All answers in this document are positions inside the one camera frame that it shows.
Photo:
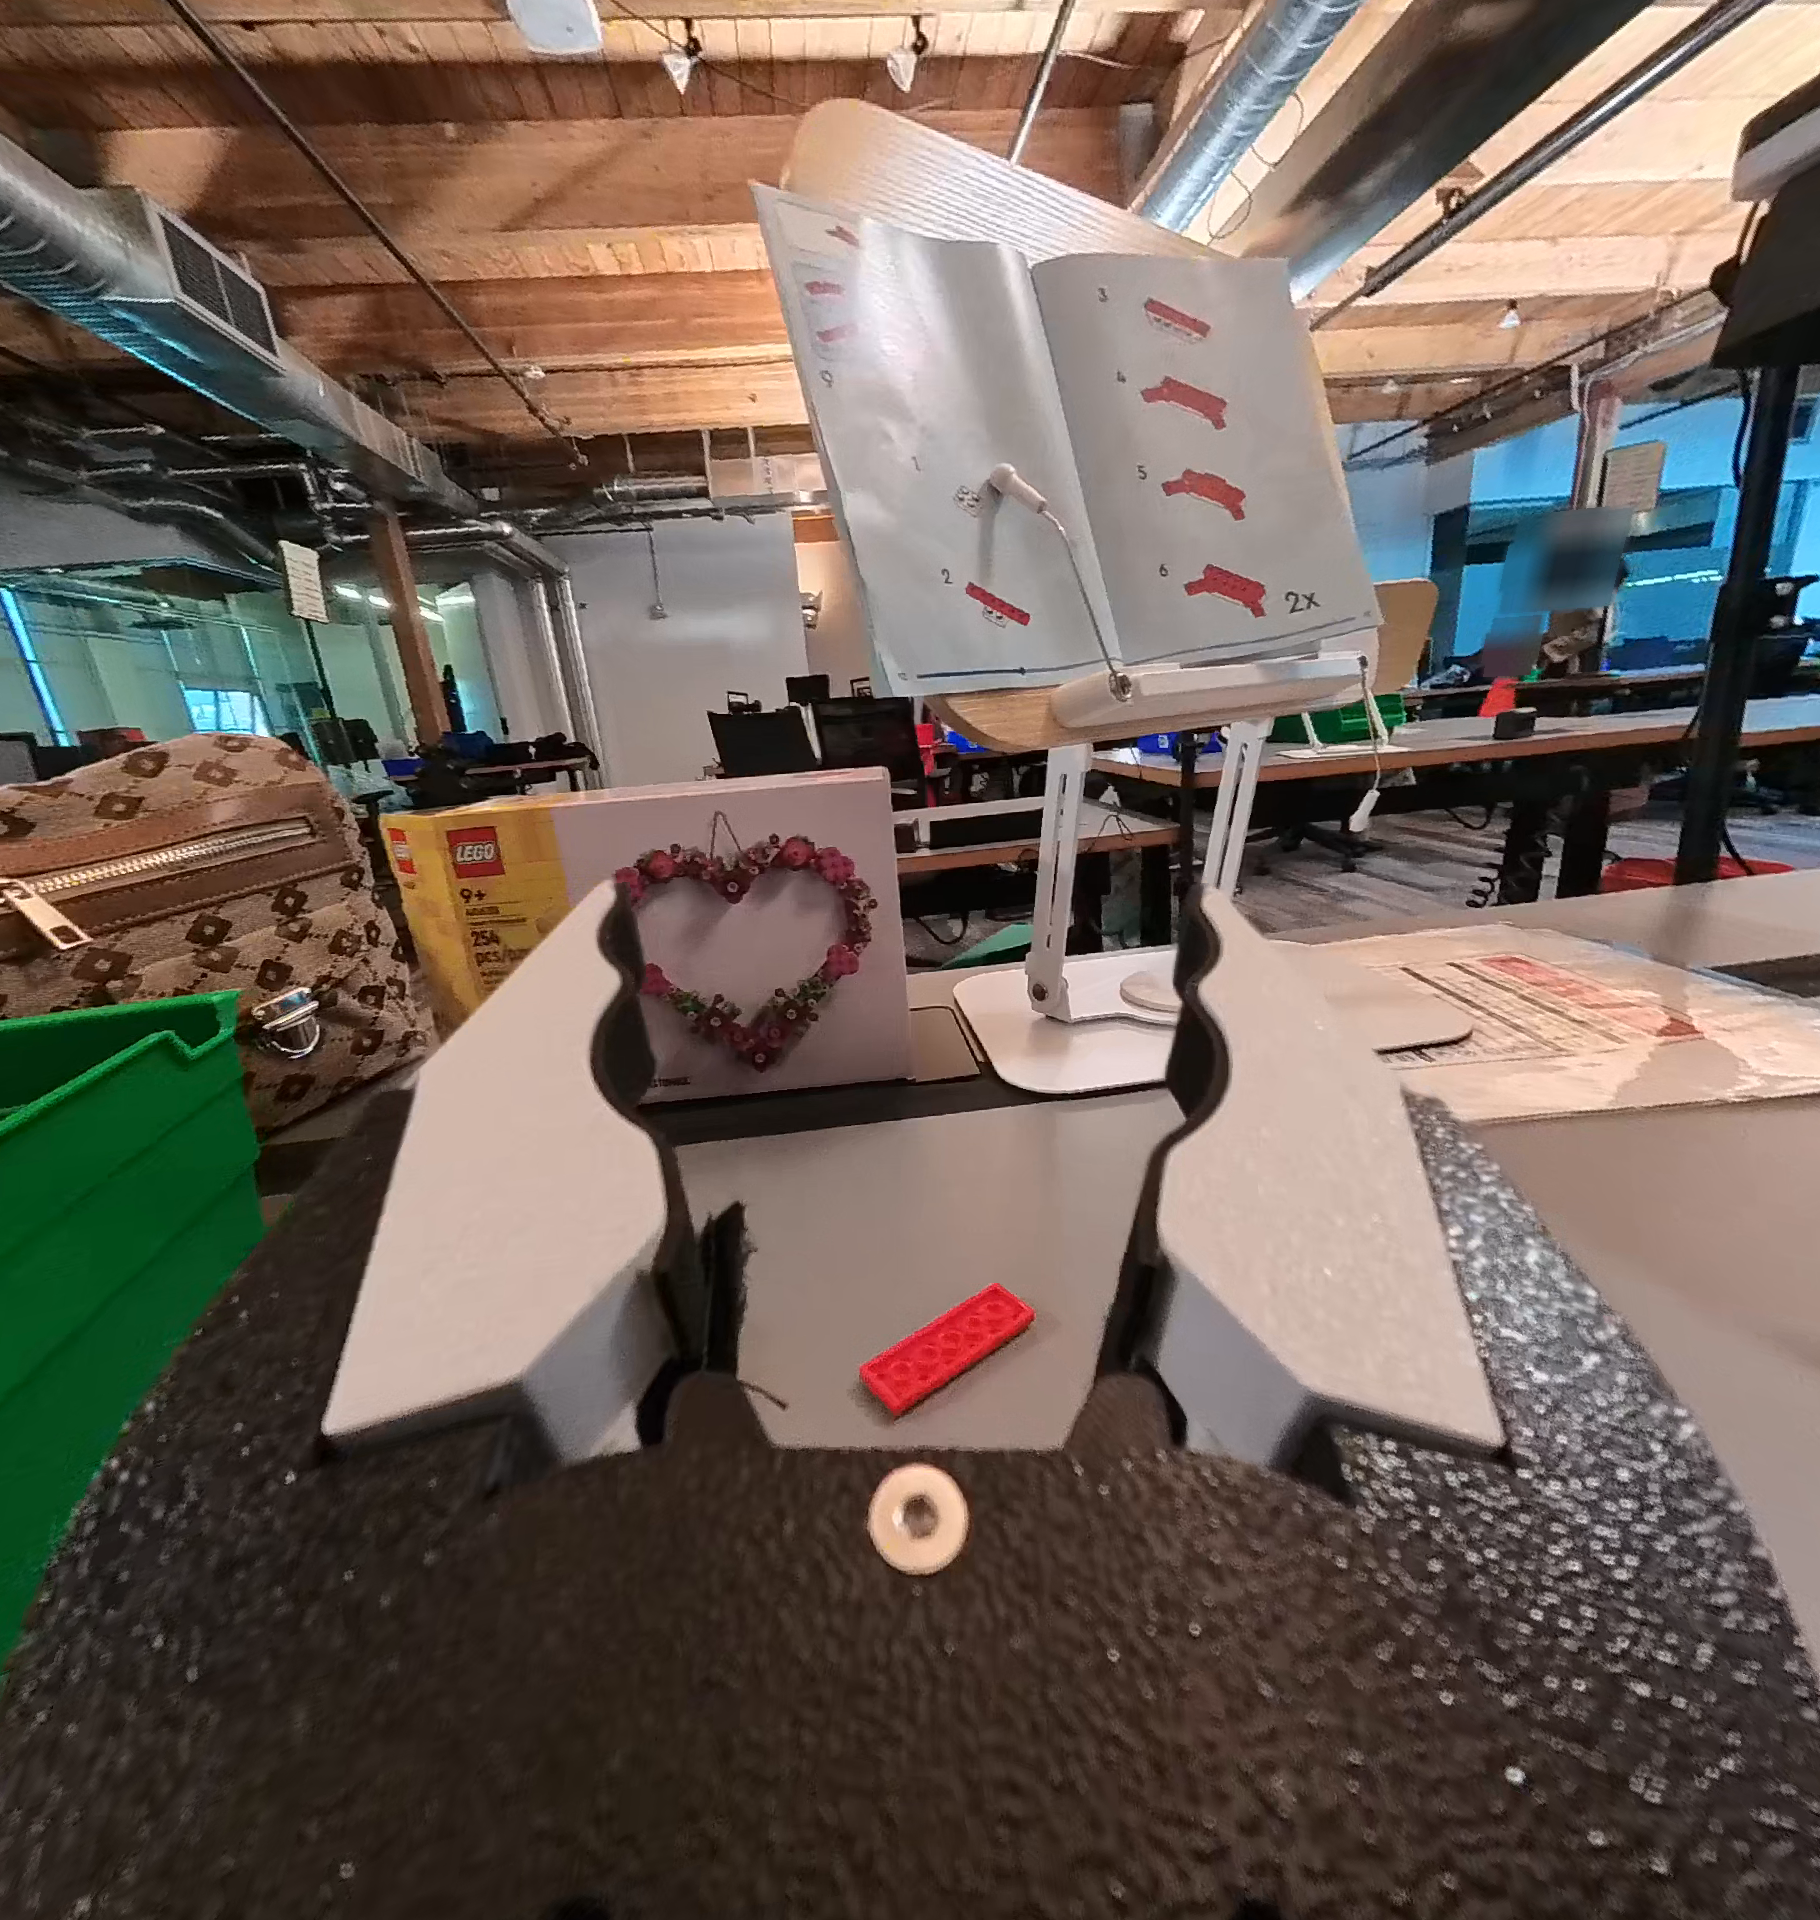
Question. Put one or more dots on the green plastic bin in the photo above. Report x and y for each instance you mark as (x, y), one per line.
(70, 1274)

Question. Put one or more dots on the black monitor pole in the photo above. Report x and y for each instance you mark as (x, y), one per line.
(1742, 630)

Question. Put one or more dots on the rectangular silver ventilation duct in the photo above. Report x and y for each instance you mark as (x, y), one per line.
(39, 240)

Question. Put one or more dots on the spiral silver duct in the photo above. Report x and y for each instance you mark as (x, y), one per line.
(1240, 106)

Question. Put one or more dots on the smooth grey duct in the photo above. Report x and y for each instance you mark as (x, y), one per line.
(1420, 119)

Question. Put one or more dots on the red lego plate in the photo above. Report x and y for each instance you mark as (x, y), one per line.
(947, 1350)

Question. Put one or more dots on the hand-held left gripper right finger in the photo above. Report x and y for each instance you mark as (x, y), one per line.
(1301, 1200)

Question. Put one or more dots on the brown patterned bag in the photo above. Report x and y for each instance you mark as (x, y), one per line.
(101, 810)

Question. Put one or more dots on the lego set box heart picture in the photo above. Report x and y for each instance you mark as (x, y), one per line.
(790, 817)

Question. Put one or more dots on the long wooden worktable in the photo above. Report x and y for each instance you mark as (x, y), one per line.
(1676, 731)

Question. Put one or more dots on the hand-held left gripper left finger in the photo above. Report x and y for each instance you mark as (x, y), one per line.
(490, 1200)

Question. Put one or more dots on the black monitor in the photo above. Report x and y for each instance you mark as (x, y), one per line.
(1803, 254)

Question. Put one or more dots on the white paper sign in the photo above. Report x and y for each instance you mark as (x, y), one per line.
(300, 579)

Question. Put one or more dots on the wooden support post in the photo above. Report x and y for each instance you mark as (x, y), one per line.
(405, 630)

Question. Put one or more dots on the white ceiling device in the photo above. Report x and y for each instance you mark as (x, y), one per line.
(557, 23)

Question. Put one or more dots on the clear sleeve with printed sheet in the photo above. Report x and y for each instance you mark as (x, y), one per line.
(1570, 1005)

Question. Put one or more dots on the open lego instruction booklet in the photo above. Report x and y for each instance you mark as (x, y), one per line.
(925, 390)

